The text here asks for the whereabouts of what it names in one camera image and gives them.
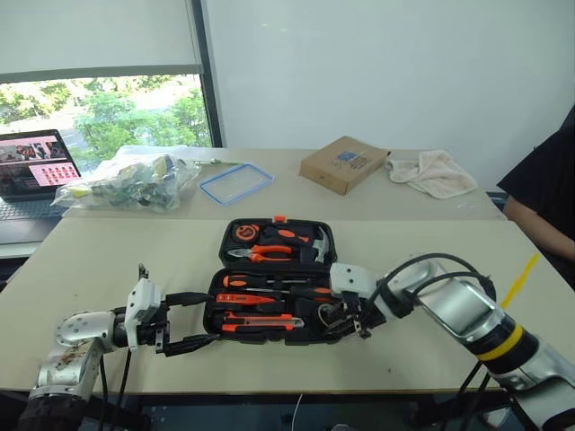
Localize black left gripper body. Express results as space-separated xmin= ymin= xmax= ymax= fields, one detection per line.
xmin=134 ymin=303 xmax=173 ymax=356

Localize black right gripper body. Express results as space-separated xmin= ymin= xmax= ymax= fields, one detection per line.
xmin=341 ymin=290 xmax=388 ymax=339

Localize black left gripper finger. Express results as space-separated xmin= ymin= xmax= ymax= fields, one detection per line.
xmin=166 ymin=291 xmax=211 ymax=311
xmin=162 ymin=334 xmax=222 ymax=358

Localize orange black handle screwdriver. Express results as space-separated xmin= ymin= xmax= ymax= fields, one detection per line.
xmin=221 ymin=274 xmax=315 ymax=290
xmin=244 ymin=286 xmax=334 ymax=303

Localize orange voltage tester pen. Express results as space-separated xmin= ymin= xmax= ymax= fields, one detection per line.
xmin=215 ymin=293 xmax=289 ymax=308

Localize orange black utility knife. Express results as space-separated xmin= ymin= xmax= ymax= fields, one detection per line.
xmin=221 ymin=311 xmax=306 ymax=334

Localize black tool case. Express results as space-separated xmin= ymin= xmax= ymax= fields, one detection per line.
xmin=202 ymin=215 xmax=358 ymax=347

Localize silver black claw hammer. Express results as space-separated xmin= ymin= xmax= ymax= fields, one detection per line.
xmin=297 ymin=225 xmax=332 ymax=265

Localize orange black tape measure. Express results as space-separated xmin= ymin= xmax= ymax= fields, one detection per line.
xmin=232 ymin=223 xmax=261 ymax=246

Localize stubby orange black screwdriver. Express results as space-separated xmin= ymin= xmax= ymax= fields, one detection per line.
xmin=264 ymin=227 xmax=312 ymax=246

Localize clear lid with blue rim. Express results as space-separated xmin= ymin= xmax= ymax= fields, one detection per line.
xmin=199 ymin=162 xmax=276 ymax=208

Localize black textured rounded cover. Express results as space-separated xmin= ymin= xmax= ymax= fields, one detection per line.
xmin=17 ymin=395 xmax=87 ymax=431

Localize clear plastic bag with items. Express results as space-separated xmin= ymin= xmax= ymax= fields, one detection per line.
xmin=50 ymin=145 xmax=203 ymax=213

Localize brown cardboard box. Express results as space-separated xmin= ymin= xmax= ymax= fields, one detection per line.
xmin=298 ymin=136 xmax=392 ymax=197

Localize beige cloth towel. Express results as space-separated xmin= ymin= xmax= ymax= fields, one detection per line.
xmin=384 ymin=148 xmax=479 ymax=200

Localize yellow tape strip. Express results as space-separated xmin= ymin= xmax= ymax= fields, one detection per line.
xmin=500 ymin=252 xmax=541 ymax=311

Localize open laptop computer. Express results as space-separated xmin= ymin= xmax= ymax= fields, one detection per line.
xmin=0 ymin=128 xmax=84 ymax=224

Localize person in black shirt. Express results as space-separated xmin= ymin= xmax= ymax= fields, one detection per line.
xmin=496 ymin=104 xmax=575 ymax=225

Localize white window roller blind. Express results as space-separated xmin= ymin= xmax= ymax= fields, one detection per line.
xmin=0 ymin=0 xmax=204 ymax=85

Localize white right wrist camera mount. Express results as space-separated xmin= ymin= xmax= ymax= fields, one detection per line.
xmin=329 ymin=261 xmax=377 ymax=298

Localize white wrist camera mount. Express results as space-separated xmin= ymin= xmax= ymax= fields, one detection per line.
xmin=124 ymin=277 xmax=162 ymax=352
xmin=329 ymin=261 xmax=377 ymax=298

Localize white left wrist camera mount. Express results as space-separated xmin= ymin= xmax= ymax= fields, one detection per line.
xmin=124 ymin=277 xmax=162 ymax=352

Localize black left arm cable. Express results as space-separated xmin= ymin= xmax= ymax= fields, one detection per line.
xmin=96 ymin=347 xmax=135 ymax=431

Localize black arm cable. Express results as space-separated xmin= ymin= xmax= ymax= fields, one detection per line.
xmin=96 ymin=347 xmax=135 ymax=431
xmin=380 ymin=252 xmax=498 ymax=311

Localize orange handle pliers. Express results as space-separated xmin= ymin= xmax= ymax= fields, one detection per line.
xmin=226 ymin=243 xmax=296 ymax=265

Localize thin white cable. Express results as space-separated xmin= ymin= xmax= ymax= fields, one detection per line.
xmin=289 ymin=393 xmax=305 ymax=431

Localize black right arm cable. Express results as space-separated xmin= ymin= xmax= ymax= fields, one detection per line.
xmin=380 ymin=252 xmax=498 ymax=311

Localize black window frame post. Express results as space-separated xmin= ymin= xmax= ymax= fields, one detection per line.
xmin=190 ymin=0 xmax=226 ymax=149

